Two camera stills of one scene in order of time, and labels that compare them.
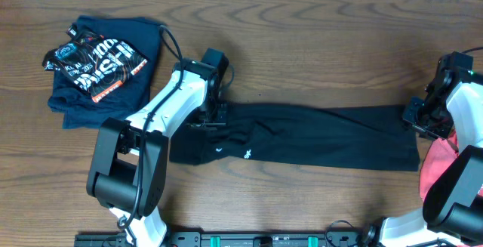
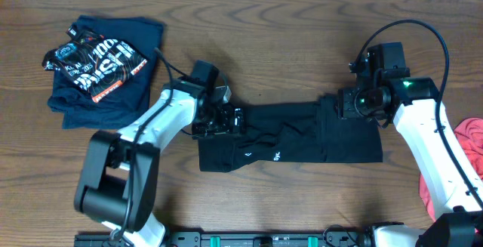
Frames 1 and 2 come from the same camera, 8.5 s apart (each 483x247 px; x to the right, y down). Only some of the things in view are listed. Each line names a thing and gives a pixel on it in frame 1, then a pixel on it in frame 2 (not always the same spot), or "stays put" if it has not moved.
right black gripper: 409,117 to 345,103
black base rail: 226,238 stays put
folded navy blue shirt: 78,109 stays put
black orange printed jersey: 93,63 stays put
